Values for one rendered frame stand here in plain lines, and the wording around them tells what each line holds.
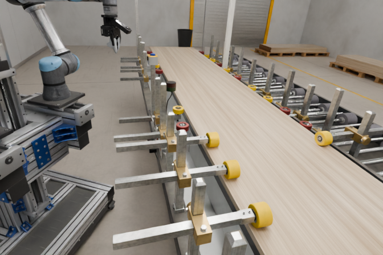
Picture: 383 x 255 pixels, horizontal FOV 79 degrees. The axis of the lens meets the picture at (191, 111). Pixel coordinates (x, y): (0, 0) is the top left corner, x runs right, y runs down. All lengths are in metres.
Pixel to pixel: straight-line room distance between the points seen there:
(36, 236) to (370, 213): 1.81
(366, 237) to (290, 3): 10.30
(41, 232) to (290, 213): 1.53
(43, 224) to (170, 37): 7.97
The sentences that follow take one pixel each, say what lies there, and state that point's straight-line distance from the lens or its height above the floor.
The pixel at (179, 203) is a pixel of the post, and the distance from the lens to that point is 1.16.
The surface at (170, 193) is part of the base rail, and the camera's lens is 1.29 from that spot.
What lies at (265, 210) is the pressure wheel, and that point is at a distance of 0.90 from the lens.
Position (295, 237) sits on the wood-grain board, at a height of 0.90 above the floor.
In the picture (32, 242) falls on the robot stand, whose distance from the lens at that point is 1.92.
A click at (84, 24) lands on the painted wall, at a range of 9.07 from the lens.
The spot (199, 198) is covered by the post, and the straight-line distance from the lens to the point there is 0.79.
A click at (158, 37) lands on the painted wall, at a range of 9.09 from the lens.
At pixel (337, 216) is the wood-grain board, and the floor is 0.90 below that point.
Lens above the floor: 1.61
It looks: 25 degrees down
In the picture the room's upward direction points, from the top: 4 degrees clockwise
